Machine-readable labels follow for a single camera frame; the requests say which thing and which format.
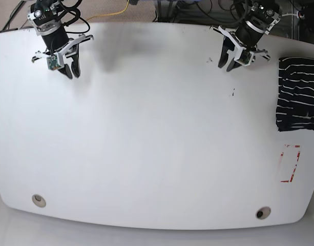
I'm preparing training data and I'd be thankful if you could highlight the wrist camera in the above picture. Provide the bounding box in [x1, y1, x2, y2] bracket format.
[47, 55, 64, 71]
[234, 50, 255, 67]

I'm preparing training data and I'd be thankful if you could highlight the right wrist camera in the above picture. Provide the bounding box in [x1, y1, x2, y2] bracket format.
[47, 55, 64, 71]

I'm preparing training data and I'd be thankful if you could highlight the red tape rectangle marking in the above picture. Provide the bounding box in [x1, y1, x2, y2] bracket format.
[278, 145, 301, 183]

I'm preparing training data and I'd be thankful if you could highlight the yellow cable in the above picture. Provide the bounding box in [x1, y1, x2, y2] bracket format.
[83, 0, 129, 23]

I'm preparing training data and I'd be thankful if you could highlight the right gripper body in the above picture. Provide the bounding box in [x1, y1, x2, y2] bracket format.
[31, 27, 94, 64]

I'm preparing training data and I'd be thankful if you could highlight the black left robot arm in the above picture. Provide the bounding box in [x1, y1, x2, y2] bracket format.
[214, 1, 282, 72]

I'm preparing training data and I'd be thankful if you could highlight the black floor cables left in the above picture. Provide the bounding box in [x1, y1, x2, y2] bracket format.
[0, 0, 29, 31]

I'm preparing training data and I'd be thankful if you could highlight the right table cable grommet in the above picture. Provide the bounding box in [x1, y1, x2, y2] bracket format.
[256, 207, 271, 220]

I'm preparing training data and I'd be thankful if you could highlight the table cable grommet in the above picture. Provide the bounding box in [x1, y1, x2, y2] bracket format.
[256, 207, 271, 220]
[32, 194, 46, 208]

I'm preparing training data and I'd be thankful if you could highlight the left table cable grommet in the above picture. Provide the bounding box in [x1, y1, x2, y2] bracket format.
[32, 194, 46, 208]

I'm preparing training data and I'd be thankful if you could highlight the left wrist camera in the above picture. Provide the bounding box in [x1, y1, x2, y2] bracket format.
[234, 50, 255, 67]

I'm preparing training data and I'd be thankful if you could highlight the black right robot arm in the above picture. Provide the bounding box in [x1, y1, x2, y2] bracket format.
[27, 1, 94, 79]

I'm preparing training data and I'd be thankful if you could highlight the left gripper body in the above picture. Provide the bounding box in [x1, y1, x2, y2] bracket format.
[213, 24, 270, 61]

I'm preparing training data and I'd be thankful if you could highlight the navy white striped t-shirt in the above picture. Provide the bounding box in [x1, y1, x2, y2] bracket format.
[276, 57, 314, 132]

